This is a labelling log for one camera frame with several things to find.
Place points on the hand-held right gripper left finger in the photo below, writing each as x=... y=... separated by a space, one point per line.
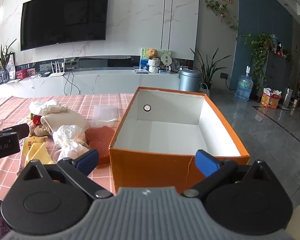
x=87 y=158

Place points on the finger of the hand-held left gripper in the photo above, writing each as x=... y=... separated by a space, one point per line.
x=21 y=131

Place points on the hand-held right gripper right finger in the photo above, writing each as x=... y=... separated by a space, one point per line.
x=206 y=161

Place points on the white plastic bag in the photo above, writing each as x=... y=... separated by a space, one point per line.
x=70 y=137

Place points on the cream knitted slipper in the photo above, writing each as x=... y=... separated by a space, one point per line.
x=67 y=120

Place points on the orange cardboard box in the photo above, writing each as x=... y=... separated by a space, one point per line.
x=150 y=166

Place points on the small plush toy red flower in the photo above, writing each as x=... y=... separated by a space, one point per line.
x=38 y=127

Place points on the brown toast-shaped sponge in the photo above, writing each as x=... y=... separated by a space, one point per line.
x=100 y=140

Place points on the pink checked tablecloth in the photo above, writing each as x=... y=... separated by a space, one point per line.
x=5 y=170

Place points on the yellow cloth packet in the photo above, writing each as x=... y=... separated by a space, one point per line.
x=36 y=150

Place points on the white ruffled cloth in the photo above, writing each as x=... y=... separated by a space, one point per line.
x=50 y=106

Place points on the clear zip bag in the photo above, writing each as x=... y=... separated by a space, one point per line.
x=105 y=115

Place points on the white router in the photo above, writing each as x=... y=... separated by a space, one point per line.
x=57 y=73

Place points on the grass plant in glass vase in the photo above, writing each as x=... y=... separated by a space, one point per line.
x=5 y=65

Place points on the small woven basket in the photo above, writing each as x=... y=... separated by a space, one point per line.
x=204 y=90

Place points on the white marble tv cabinet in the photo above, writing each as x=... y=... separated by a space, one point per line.
x=110 y=80

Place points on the grey metal trash can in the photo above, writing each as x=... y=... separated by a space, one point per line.
x=190 y=80

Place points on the blue water jug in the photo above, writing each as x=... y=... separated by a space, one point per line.
x=244 y=87

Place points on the red and yellow gift box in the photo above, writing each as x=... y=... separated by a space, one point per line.
x=271 y=100

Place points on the long-leaved potted plant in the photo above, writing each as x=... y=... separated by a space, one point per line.
x=207 y=67

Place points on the decorative plate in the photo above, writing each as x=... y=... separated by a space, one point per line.
x=176 y=65

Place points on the white knitted pot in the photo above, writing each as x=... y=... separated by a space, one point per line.
x=154 y=66

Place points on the round fan sign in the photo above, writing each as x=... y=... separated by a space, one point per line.
x=165 y=58

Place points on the dark grey sideboard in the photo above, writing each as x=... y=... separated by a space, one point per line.
x=277 y=75

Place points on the green landscape picture card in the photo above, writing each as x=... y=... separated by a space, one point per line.
x=143 y=58

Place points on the trailing pothos plant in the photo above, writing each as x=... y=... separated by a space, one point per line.
x=258 y=52

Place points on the brown teddy bear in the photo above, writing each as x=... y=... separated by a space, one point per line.
x=152 y=53

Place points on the hanging vine plant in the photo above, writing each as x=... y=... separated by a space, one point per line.
x=222 y=11

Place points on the black wall television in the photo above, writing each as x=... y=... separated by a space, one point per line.
x=65 y=17

